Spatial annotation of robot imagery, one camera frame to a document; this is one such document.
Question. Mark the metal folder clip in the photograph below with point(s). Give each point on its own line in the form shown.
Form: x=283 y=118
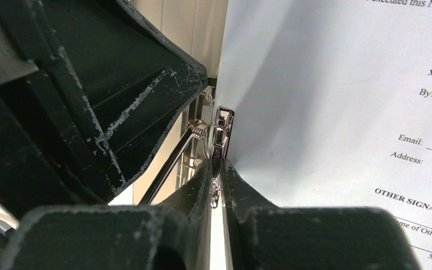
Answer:
x=215 y=137

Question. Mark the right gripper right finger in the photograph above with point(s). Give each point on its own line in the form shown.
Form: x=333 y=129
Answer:
x=260 y=235

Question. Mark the brown cardboard folder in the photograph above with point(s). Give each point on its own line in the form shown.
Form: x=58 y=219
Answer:
x=197 y=27

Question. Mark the printed paper sheet stack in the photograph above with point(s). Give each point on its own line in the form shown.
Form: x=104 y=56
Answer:
x=333 y=105

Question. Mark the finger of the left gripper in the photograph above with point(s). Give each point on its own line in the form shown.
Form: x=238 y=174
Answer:
x=89 y=90

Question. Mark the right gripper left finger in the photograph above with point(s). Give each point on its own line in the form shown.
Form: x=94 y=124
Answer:
x=174 y=234

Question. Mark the white paper sheet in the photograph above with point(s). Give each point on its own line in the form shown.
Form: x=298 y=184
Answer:
x=124 y=198

